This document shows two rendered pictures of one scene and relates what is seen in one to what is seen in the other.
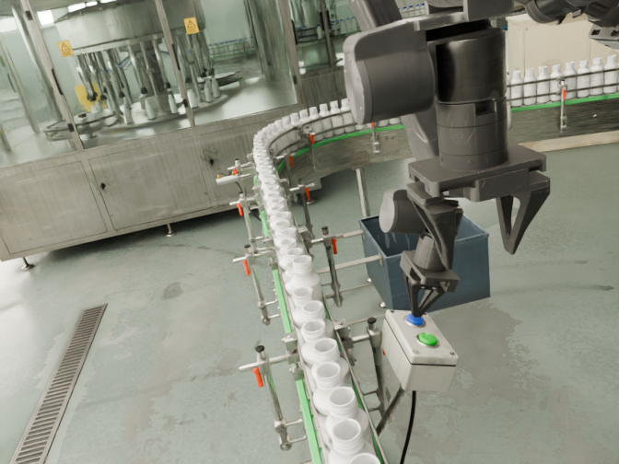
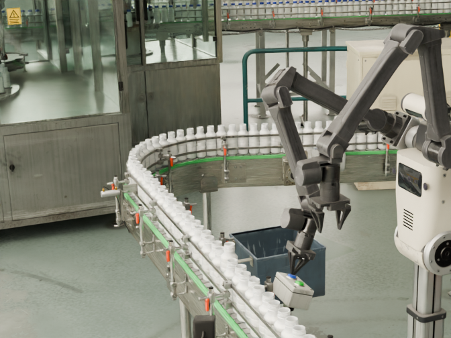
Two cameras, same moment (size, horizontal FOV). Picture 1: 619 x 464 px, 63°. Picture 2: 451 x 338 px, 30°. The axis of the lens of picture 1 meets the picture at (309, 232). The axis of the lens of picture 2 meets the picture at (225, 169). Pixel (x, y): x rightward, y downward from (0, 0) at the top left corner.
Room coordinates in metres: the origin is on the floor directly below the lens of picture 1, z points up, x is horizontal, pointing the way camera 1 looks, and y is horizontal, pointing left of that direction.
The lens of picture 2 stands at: (-1.71, 0.74, 2.29)
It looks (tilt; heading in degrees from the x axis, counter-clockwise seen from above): 17 degrees down; 345
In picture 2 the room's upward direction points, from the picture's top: 2 degrees counter-clockwise
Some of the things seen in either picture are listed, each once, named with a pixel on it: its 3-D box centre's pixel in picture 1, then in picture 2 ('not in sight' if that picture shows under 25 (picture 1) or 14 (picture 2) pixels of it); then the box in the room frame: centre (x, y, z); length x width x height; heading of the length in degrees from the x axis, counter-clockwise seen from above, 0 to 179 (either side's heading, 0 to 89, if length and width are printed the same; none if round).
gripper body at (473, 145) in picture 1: (472, 139); (329, 192); (0.42, -0.15, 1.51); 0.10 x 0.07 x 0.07; 95
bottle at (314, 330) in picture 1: (322, 365); (245, 296); (0.70, 0.02, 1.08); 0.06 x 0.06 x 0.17
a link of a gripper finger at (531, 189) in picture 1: (495, 210); (335, 214); (0.42, -0.17, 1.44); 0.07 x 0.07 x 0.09; 5
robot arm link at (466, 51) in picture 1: (461, 68); (328, 172); (0.42, -0.15, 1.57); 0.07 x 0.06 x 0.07; 95
